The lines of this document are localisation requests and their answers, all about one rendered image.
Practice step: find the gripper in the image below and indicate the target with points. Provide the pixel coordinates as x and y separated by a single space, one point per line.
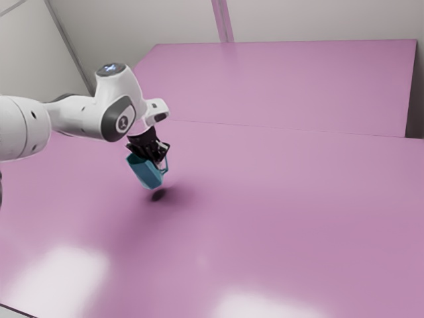
145 143

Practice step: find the teal faceted mug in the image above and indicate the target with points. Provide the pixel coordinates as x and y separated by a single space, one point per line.
148 173

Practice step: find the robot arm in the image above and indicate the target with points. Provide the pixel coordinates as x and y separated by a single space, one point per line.
76 114

